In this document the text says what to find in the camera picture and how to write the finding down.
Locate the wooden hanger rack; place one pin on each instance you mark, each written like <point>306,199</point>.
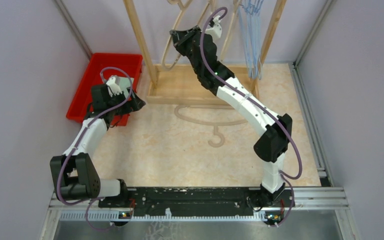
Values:
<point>193,83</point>

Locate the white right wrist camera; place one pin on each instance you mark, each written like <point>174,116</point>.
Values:
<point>214,28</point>

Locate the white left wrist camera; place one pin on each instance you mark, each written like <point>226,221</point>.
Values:
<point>113,84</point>

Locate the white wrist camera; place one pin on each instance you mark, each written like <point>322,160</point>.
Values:
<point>113,84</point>
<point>214,28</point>

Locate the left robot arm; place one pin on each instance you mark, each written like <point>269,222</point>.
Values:
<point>73,173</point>

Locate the light green printed cloth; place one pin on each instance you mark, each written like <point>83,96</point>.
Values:
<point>125,86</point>

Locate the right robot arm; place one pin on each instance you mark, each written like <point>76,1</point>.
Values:
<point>273,130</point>

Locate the blue wire hanger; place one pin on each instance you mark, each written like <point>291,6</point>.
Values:
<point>252,36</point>
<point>243,22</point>
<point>255,36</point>

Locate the aluminium frame rail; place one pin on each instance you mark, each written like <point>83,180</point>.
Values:
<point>327,196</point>

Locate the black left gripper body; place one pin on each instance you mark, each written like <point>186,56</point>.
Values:
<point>128,107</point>

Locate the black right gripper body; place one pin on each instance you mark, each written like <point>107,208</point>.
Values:
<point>184,46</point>

